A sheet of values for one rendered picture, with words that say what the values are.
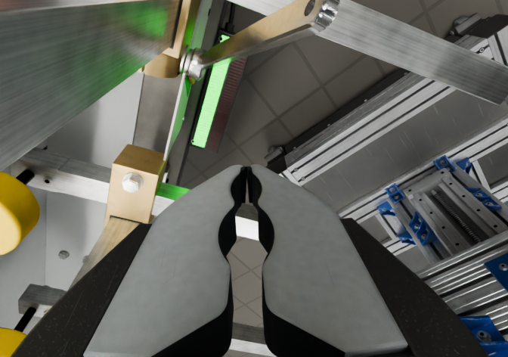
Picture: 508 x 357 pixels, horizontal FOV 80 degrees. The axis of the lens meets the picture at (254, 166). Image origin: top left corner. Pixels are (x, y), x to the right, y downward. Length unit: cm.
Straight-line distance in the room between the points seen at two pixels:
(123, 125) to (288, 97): 74
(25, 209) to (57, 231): 43
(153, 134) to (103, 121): 13
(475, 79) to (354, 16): 12
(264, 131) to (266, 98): 13
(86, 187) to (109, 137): 21
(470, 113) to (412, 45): 92
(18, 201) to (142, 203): 11
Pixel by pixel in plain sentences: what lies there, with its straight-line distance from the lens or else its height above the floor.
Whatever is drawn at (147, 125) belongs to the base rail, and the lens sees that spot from 47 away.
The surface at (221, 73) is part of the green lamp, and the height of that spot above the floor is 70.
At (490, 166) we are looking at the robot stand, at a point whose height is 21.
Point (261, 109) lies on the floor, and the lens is 118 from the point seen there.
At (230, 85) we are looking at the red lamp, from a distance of 43.
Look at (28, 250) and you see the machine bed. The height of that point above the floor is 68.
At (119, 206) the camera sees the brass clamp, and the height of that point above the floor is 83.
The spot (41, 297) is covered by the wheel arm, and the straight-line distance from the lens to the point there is 59.
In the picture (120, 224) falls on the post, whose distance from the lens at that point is 39.
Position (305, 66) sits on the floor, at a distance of 116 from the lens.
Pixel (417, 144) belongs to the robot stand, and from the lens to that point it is 116.
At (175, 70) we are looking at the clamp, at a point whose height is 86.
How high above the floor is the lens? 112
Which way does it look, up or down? 60 degrees down
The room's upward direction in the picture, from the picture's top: 177 degrees clockwise
